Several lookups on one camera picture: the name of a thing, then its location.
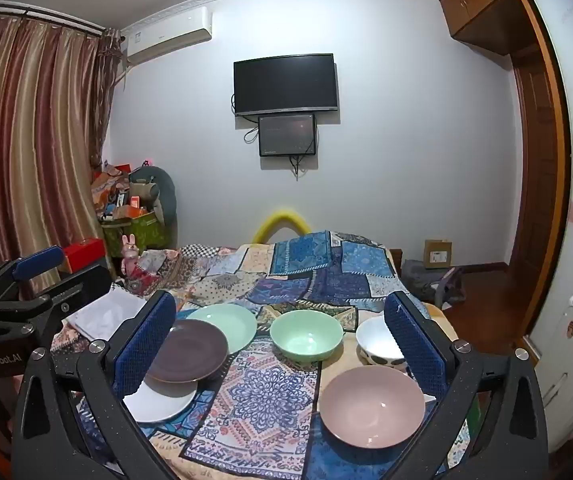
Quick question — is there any small black wall monitor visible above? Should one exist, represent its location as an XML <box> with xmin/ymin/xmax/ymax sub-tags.
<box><xmin>258</xmin><ymin>114</ymin><xmax>316</xmax><ymax>157</ymax></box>

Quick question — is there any green bowl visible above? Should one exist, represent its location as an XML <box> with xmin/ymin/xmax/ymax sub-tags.
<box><xmin>270</xmin><ymin>309</ymin><xmax>344</xmax><ymax>362</ymax></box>

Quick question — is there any white appliance with stickers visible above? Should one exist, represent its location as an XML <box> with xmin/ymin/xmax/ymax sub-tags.
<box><xmin>531</xmin><ymin>290</ymin><xmax>573</xmax><ymax>456</ymax></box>

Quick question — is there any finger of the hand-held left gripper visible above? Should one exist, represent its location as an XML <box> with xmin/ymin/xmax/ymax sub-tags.
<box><xmin>0</xmin><ymin>246</ymin><xmax>65</xmax><ymax>298</ymax></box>
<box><xmin>0</xmin><ymin>264</ymin><xmax>113</xmax><ymax>323</ymax></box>

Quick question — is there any pink bunny toy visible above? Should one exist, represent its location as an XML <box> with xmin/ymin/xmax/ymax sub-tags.
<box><xmin>120</xmin><ymin>234</ymin><xmax>142</xmax><ymax>277</ymax></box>

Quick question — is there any wooden door frame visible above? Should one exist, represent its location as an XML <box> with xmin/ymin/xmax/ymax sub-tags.
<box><xmin>509</xmin><ymin>0</ymin><xmax>572</xmax><ymax>331</ymax></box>

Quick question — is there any white folded cloth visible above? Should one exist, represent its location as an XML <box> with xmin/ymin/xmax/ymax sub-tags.
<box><xmin>64</xmin><ymin>287</ymin><xmax>147</xmax><ymax>343</ymax></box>

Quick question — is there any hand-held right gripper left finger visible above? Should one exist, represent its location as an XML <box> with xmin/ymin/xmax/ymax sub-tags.
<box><xmin>11</xmin><ymin>290</ymin><xmax>177</xmax><ymax>480</ymax></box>

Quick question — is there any white spotted bowl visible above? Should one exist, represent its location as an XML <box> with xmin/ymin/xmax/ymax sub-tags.
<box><xmin>355</xmin><ymin>316</ymin><xmax>409</xmax><ymax>367</ymax></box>

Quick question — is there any cardboard box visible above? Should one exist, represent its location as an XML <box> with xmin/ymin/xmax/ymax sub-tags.
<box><xmin>423</xmin><ymin>239</ymin><xmax>453</xmax><ymax>267</ymax></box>

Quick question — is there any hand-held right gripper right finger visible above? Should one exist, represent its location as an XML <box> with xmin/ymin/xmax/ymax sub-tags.
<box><xmin>381</xmin><ymin>290</ymin><xmax>549</xmax><ymax>480</ymax></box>

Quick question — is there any black wall television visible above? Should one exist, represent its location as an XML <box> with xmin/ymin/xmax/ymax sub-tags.
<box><xmin>233</xmin><ymin>53</ymin><xmax>339</xmax><ymax>117</ymax></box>

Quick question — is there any patchwork printed blanket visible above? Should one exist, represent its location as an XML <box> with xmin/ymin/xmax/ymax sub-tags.
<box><xmin>49</xmin><ymin>230</ymin><xmax>472</xmax><ymax>480</ymax></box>

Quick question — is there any black monitor cable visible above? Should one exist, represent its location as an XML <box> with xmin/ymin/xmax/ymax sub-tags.
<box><xmin>290</xmin><ymin>155</ymin><xmax>318</xmax><ymax>182</ymax></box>

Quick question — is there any striped brown curtain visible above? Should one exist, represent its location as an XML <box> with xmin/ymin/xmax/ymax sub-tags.
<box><xmin>0</xmin><ymin>7</ymin><xmax>122</xmax><ymax>291</ymax></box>

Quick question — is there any pink bowl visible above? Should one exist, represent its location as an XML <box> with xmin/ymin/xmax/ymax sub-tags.
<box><xmin>319</xmin><ymin>365</ymin><xmax>426</xmax><ymax>450</ymax></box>

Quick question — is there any red box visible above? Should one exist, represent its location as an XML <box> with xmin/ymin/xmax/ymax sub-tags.
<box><xmin>63</xmin><ymin>238</ymin><xmax>107</xmax><ymax>273</ymax></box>

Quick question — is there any wooden overhead cabinet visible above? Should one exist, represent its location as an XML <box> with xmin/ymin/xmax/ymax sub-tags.
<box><xmin>439</xmin><ymin>0</ymin><xmax>547</xmax><ymax>56</ymax></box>

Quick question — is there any grey stool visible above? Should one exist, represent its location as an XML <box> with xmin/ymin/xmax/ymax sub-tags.
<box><xmin>433</xmin><ymin>266</ymin><xmax>467</xmax><ymax>311</ymax></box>

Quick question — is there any white air conditioner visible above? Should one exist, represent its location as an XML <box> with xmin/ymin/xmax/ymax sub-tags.
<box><xmin>120</xmin><ymin>7</ymin><xmax>213</xmax><ymax>66</ymax></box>

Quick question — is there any green plate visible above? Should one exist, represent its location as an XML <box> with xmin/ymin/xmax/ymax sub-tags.
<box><xmin>185</xmin><ymin>304</ymin><xmax>258</xmax><ymax>356</ymax></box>

